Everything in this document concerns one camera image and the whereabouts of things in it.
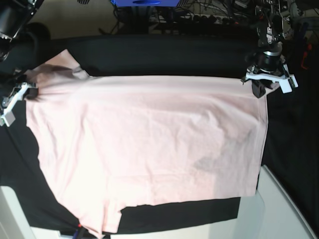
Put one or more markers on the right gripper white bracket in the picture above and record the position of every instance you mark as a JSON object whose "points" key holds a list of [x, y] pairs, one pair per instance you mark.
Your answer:
{"points": [[18, 93]]}

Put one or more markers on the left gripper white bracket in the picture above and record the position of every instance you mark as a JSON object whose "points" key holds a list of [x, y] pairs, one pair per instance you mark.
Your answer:
{"points": [[281, 76]]}

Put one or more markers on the pink T-shirt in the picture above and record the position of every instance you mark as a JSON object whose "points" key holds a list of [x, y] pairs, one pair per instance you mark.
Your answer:
{"points": [[106, 143]]}

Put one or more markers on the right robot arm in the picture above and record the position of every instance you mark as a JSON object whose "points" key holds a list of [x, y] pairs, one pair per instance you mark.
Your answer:
{"points": [[15, 27]]}

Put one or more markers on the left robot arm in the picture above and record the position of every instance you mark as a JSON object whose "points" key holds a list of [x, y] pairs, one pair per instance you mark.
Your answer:
{"points": [[268, 66]]}

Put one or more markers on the red and black clamp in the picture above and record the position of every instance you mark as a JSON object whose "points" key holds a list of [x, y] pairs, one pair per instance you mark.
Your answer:
{"points": [[306, 56]]}

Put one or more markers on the black table cloth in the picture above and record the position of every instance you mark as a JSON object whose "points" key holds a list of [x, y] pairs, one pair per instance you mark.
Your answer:
{"points": [[292, 144]]}

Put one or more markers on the black power strip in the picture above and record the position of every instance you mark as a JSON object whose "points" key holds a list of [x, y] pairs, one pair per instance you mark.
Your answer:
{"points": [[191, 18]]}

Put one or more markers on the blue pen with red tip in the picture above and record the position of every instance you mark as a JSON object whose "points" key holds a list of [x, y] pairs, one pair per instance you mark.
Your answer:
{"points": [[79, 233]]}

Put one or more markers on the blue handled tool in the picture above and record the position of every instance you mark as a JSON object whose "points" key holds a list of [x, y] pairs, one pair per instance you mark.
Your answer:
{"points": [[301, 31]]}

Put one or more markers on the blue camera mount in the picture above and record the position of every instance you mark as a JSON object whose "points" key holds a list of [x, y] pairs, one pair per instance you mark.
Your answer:
{"points": [[127, 3]]}

